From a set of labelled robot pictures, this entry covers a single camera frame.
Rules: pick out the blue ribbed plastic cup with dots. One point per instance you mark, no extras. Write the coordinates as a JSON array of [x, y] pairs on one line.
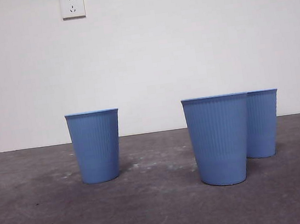
[[219, 141], [262, 124], [96, 146]]

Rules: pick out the white wall socket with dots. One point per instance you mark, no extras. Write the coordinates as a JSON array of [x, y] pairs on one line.
[[72, 6]]

